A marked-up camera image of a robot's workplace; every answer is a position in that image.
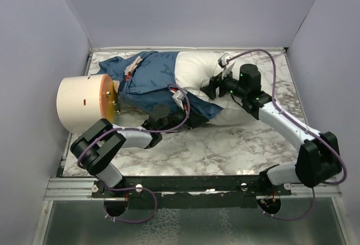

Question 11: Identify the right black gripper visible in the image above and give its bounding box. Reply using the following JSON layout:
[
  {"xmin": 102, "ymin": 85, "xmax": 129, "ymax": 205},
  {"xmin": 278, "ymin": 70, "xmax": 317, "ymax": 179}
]
[{"xmin": 200, "ymin": 66, "xmax": 248, "ymax": 100}]

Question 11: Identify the white pillow with red logo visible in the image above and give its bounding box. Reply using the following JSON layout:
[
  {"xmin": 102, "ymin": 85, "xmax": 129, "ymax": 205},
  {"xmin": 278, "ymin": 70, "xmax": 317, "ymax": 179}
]
[{"xmin": 173, "ymin": 51, "xmax": 271, "ymax": 127}]

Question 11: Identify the blue lettered pillowcase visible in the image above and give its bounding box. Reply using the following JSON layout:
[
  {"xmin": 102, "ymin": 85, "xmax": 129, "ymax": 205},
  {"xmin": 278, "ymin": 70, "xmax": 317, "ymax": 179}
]
[{"xmin": 99, "ymin": 51, "xmax": 230, "ymax": 119}]

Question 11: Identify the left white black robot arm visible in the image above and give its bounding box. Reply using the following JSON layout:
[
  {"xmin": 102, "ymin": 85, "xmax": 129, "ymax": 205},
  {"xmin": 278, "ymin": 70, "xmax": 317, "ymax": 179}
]
[{"xmin": 70, "ymin": 104, "xmax": 209, "ymax": 197}]

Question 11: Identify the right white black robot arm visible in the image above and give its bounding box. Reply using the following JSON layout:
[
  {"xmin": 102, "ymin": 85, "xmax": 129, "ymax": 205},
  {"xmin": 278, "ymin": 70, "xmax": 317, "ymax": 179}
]
[{"xmin": 201, "ymin": 64, "xmax": 343, "ymax": 195}]

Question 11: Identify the cream cylinder with orange lid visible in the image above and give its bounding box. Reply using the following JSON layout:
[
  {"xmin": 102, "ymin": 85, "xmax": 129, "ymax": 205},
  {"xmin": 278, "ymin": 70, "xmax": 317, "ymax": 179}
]
[{"xmin": 56, "ymin": 74, "xmax": 120, "ymax": 133}]

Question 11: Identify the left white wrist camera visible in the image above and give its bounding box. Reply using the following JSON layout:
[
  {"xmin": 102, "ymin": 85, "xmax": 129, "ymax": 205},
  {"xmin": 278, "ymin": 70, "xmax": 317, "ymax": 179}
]
[{"xmin": 170, "ymin": 88, "xmax": 185, "ymax": 110}]

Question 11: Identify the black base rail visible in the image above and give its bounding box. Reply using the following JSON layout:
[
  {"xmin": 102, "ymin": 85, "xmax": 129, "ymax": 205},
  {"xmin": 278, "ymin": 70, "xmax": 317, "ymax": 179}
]
[{"xmin": 92, "ymin": 175, "xmax": 291, "ymax": 210}]

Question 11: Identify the aluminium frame rail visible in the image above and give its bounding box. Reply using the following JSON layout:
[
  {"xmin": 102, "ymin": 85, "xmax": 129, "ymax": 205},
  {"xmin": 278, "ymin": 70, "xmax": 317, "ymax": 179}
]
[{"xmin": 44, "ymin": 176, "xmax": 102, "ymax": 202}]

